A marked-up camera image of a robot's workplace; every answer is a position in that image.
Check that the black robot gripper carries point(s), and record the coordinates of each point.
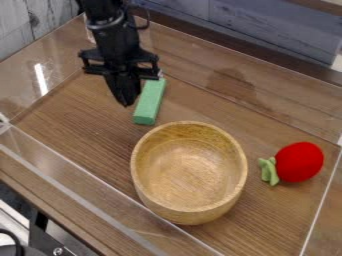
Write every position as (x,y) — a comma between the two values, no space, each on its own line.
(141,63)

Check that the green rectangular block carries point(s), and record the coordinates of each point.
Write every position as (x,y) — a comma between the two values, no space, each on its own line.
(150,101)

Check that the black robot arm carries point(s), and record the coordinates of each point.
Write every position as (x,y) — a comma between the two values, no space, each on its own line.
(114,29)

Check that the brown wooden bowl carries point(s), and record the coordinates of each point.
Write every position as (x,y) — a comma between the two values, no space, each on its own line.
(189,170)

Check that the clear acrylic front barrier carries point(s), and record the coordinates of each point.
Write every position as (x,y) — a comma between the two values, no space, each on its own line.
(107,220)

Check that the grey sofa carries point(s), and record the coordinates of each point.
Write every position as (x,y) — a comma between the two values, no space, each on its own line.
(277,24)

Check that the red plush strawberry toy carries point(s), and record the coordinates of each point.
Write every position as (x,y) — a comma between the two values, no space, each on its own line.
(296,164)

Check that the black metal table leg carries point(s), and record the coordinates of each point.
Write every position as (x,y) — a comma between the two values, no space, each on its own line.
(41,240)

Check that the clear acrylic corner bracket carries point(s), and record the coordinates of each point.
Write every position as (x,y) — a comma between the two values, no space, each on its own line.
(89,32)

